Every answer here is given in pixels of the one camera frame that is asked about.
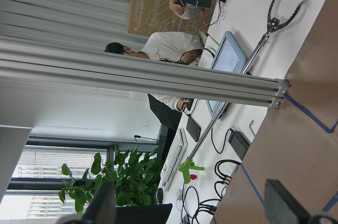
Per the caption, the white keyboard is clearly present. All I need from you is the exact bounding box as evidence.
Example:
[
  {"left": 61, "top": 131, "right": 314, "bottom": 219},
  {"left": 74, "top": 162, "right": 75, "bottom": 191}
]
[{"left": 159, "top": 128, "right": 188, "bottom": 191}]

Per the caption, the person in white shirt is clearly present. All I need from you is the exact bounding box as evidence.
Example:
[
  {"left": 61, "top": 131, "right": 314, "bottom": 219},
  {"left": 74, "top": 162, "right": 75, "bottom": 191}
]
[{"left": 104, "top": 0, "right": 212, "bottom": 131}]

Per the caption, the green potted plant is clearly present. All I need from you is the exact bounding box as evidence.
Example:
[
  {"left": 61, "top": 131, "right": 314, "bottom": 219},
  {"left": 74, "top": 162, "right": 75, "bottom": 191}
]
[{"left": 59, "top": 146, "right": 164, "bottom": 213}]

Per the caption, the aluminium frame post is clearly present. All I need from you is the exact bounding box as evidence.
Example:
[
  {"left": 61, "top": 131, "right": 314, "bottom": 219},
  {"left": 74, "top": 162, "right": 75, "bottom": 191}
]
[{"left": 0, "top": 35, "right": 291, "bottom": 110}]

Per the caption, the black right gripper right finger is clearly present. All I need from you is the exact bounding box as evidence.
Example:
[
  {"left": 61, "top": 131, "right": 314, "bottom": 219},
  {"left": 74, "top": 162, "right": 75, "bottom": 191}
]
[{"left": 265, "top": 179, "right": 317, "bottom": 223}]

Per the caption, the black monitor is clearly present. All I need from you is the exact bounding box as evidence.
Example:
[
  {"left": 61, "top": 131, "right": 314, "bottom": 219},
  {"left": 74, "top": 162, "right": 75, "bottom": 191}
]
[{"left": 115, "top": 203, "right": 173, "bottom": 224}]

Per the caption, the black power adapter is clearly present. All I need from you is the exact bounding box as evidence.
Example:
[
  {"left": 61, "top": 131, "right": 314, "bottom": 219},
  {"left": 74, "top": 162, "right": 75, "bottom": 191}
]
[{"left": 228, "top": 129, "right": 251, "bottom": 160}]

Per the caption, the metal reacher grabber tool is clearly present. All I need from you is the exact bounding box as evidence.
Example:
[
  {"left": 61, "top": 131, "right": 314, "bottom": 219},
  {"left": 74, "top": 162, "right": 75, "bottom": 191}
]
[{"left": 178, "top": 0, "right": 308, "bottom": 184}]

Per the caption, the black smartphone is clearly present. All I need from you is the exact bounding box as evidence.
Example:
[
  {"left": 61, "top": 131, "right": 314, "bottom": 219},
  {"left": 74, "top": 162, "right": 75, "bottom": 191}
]
[{"left": 186, "top": 120, "right": 201, "bottom": 142}]

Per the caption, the blue teach pendant tablet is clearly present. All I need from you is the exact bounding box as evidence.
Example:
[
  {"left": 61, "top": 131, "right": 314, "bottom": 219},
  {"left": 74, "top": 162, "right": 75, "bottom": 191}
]
[{"left": 207, "top": 31, "right": 248, "bottom": 115}]

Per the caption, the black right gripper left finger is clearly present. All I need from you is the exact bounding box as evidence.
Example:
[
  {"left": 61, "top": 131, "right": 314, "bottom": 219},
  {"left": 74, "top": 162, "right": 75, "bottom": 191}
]
[{"left": 83, "top": 181, "right": 116, "bottom": 223}]

